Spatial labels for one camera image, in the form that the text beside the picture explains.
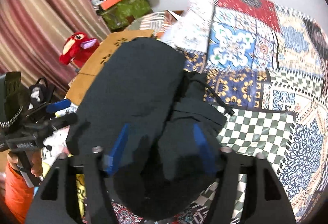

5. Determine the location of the black zip hoodie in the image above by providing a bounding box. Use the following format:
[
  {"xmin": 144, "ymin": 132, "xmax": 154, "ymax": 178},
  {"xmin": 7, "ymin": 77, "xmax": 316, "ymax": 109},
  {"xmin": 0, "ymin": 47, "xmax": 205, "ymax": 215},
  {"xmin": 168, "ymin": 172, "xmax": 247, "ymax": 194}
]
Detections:
[{"xmin": 66, "ymin": 37, "xmax": 227, "ymax": 221}]

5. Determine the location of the orange left sleeve forearm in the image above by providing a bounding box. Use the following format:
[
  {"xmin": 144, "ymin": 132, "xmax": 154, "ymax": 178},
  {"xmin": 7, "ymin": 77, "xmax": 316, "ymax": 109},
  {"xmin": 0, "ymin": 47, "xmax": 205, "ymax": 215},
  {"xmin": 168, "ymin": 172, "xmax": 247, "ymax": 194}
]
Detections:
[{"xmin": 5, "ymin": 162, "xmax": 34, "ymax": 223}]

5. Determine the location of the left hand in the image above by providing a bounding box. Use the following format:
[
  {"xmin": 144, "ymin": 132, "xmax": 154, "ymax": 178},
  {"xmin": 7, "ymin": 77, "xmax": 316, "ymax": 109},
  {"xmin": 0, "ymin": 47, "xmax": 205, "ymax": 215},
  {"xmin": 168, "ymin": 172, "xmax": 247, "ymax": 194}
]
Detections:
[{"xmin": 7, "ymin": 149, "xmax": 44, "ymax": 179}]

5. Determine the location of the wooden lap desk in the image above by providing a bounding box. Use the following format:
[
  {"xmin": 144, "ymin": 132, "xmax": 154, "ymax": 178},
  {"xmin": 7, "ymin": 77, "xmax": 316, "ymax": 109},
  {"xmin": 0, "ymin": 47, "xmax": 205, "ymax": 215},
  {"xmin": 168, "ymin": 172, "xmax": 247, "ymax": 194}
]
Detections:
[{"xmin": 66, "ymin": 29, "xmax": 153, "ymax": 106}]

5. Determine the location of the red plush bird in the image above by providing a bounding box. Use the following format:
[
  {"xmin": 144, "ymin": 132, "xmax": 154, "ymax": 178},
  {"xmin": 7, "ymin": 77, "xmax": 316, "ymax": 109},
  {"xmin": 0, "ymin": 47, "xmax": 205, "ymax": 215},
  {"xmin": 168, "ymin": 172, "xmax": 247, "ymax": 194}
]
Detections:
[{"xmin": 59, "ymin": 32, "xmax": 99, "ymax": 68}]

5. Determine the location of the colourful patchwork bedspread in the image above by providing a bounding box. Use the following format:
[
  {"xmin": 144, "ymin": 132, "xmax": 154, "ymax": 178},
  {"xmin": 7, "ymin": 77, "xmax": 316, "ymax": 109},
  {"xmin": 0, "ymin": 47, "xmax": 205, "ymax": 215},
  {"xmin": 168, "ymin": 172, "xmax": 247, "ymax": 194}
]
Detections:
[{"xmin": 82, "ymin": 0, "xmax": 328, "ymax": 224}]

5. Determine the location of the striped pink curtain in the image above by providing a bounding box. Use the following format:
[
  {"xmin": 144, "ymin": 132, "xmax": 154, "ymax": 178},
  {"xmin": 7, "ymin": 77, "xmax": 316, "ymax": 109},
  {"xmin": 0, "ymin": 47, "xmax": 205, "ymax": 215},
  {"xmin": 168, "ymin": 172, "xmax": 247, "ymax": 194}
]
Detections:
[{"xmin": 1, "ymin": 0, "xmax": 110, "ymax": 96}]

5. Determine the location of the green patterned storage box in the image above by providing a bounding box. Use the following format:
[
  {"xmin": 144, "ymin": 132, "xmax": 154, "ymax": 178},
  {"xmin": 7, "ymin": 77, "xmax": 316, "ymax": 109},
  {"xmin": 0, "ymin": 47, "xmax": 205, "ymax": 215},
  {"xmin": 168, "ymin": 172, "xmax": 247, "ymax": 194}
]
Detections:
[{"xmin": 100, "ymin": 0, "xmax": 152, "ymax": 31}]

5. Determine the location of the orange flat box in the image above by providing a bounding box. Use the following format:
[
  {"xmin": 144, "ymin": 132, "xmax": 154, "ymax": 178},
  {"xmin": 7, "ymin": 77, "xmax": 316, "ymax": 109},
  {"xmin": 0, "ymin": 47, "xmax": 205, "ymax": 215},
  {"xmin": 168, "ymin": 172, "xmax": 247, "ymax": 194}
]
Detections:
[{"xmin": 99, "ymin": 0, "xmax": 129, "ymax": 11}]

